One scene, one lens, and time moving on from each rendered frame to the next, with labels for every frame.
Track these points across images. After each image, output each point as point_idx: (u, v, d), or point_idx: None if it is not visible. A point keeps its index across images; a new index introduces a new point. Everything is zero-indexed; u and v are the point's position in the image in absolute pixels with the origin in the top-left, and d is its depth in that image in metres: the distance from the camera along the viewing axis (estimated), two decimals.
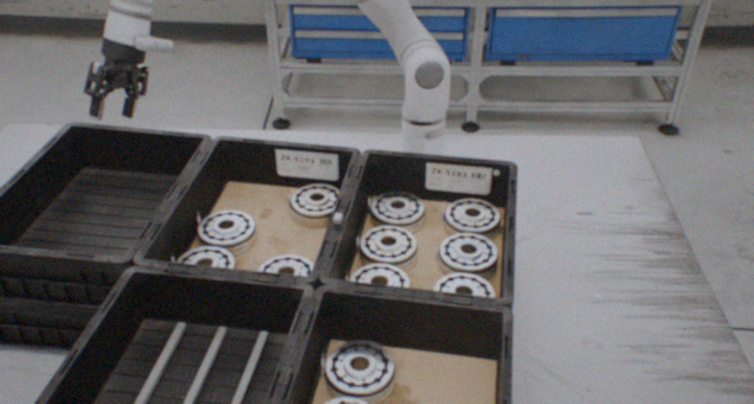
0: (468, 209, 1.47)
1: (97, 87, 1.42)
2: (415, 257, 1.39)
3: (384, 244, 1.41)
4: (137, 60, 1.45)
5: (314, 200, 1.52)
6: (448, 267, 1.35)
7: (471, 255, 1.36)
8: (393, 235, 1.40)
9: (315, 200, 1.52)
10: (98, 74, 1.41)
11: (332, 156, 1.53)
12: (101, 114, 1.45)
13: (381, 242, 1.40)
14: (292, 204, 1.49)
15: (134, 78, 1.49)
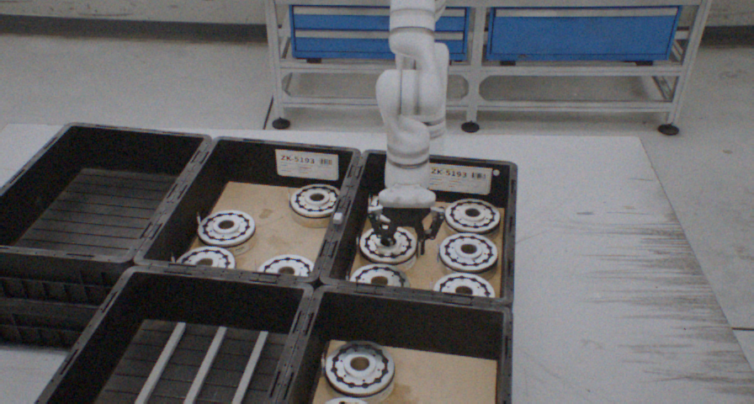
0: (468, 209, 1.47)
1: (374, 231, 1.36)
2: (415, 257, 1.39)
3: (384, 244, 1.41)
4: None
5: (314, 200, 1.52)
6: (448, 267, 1.35)
7: (471, 255, 1.36)
8: None
9: (315, 200, 1.52)
10: (369, 220, 1.35)
11: (332, 156, 1.53)
12: None
13: (381, 242, 1.40)
14: (292, 204, 1.49)
15: (414, 220, 1.34)
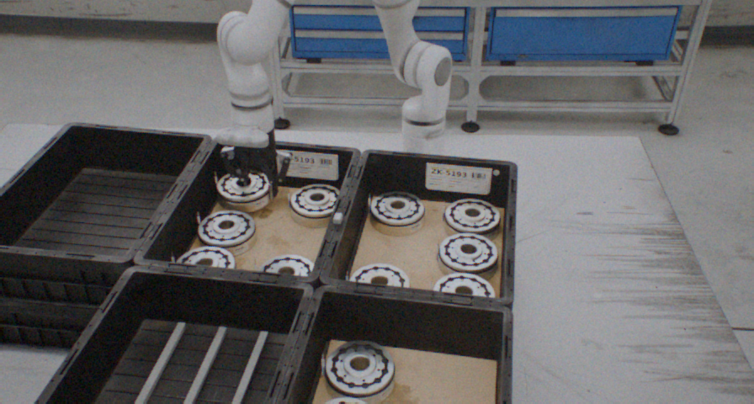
0: (468, 209, 1.47)
1: (228, 171, 1.48)
2: (266, 199, 1.50)
3: None
4: (244, 146, 1.42)
5: (314, 200, 1.52)
6: (448, 267, 1.35)
7: (471, 255, 1.36)
8: (250, 177, 1.52)
9: (315, 200, 1.52)
10: (223, 160, 1.48)
11: (332, 156, 1.53)
12: None
13: (239, 183, 1.52)
14: (292, 204, 1.49)
15: (260, 162, 1.45)
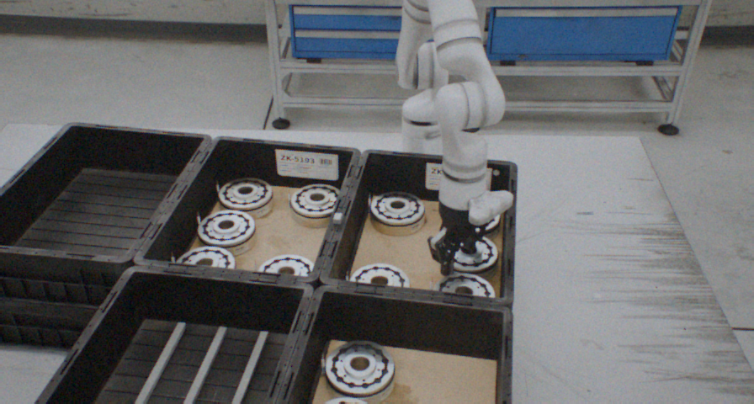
0: None
1: (442, 260, 1.30)
2: (268, 207, 1.51)
3: (244, 194, 1.54)
4: None
5: (314, 200, 1.52)
6: None
7: (471, 255, 1.36)
8: (252, 185, 1.53)
9: (315, 200, 1.52)
10: (437, 252, 1.28)
11: (332, 156, 1.53)
12: (452, 273, 1.34)
13: (241, 192, 1.53)
14: (292, 204, 1.49)
15: (473, 230, 1.31)
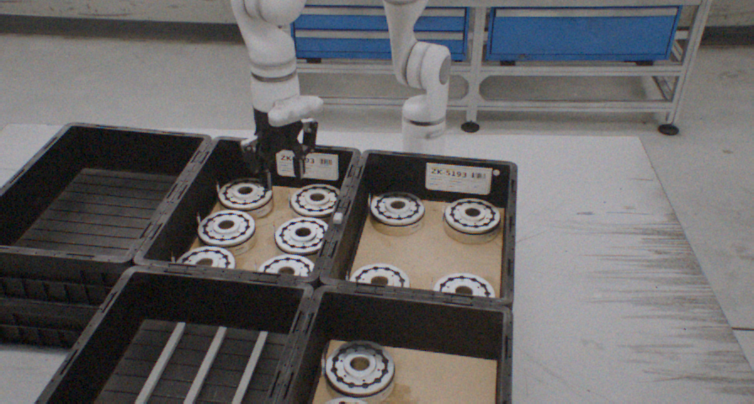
0: (468, 209, 1.47)
1: (252, 167, 1.25)
2: (268, 207, 1.51)
3: (244, 194, 1.54)
4: (284, 125, 1.22)
5: (314, 200, 1.52)
6: (278, 247, 1.39)
7: (302, 238, 1.39)
8: (252, 185, 1.53)
9: (315, 200, 1.52)
10: (246, 155, 1.24)
11: (332, 156, 1.53)
12: (270, 185, 1.30)
13: (241, 192, 1.53)
14: (292, 204, 1.49)
15: (293, 139, 1.27)
